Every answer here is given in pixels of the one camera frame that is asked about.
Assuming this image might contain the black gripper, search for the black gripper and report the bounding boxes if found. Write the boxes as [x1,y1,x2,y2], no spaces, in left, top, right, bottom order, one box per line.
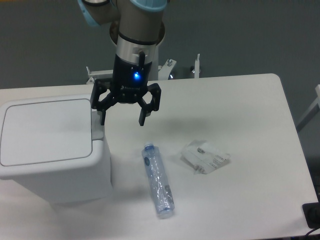
[90,53,162,127]

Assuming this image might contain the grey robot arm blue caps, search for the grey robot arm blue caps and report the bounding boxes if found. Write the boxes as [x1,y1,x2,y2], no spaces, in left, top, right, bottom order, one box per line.
[78,0,168,126]

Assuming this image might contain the grey trash can push button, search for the grey trash can push button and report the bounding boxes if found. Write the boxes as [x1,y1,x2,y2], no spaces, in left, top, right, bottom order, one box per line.
[91,110,105,141]

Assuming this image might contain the white plastic trash can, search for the white plastic trash can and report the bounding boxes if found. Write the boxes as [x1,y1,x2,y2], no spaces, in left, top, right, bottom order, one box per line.
[0,94,113,204]

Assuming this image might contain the crumpled clear plastic bag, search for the crumpled clear plastic bag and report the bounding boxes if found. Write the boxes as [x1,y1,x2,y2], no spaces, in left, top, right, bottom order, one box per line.
[181,140,231,175]

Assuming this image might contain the clear plastic water bottle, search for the clear plastic water bottle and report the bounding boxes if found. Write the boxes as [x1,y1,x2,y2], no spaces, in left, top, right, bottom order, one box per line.
[141,142,175,219]

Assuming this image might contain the black device at table corner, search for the black device at table corner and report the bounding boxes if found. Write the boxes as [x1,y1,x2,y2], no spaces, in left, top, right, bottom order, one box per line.
[302,202,320,229]

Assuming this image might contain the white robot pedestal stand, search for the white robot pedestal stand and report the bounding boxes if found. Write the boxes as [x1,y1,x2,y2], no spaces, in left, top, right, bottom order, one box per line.
[85,21,202,85]

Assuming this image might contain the white frame at right edge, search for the white frame at right edge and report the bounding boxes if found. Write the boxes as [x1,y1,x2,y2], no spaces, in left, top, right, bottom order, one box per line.
[296,84,320,133]

